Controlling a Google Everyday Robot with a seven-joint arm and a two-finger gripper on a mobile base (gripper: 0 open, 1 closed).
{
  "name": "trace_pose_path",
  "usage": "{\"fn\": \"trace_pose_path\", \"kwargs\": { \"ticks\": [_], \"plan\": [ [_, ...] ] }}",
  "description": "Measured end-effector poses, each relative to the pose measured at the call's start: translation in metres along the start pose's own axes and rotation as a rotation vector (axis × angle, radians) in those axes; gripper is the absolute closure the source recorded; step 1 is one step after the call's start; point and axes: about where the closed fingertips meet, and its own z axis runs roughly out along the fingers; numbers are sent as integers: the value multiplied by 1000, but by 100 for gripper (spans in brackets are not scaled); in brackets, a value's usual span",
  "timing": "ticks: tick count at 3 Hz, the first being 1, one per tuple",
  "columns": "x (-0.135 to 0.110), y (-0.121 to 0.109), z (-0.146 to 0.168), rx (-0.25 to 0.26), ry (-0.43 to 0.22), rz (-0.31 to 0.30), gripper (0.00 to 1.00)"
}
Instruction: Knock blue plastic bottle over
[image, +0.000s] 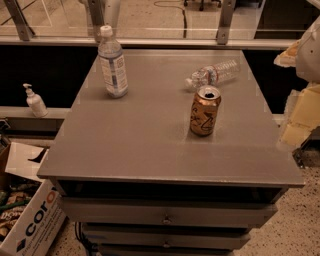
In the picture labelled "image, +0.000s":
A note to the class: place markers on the white cardboard box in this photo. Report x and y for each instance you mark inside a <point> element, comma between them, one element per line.
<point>40,221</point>

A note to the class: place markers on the white pump dispenser bottle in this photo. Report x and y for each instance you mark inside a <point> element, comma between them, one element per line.
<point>35,102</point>

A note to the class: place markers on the grey drawer cabinet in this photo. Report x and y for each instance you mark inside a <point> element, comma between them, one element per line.
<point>140,183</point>

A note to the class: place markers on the gold soda can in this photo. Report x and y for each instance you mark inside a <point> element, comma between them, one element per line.
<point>204,110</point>

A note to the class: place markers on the blue label plastic bottle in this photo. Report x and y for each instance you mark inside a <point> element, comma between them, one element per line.
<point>112,63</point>

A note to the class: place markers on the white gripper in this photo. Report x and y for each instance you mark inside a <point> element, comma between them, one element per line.
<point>310,56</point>

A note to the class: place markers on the clear crushed water bottle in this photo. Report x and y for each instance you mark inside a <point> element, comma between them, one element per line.
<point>213,74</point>

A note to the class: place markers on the snack bags in box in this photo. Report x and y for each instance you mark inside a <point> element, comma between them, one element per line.
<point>13,203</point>

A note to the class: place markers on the metal railing frame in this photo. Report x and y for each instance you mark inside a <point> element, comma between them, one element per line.
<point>140,22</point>

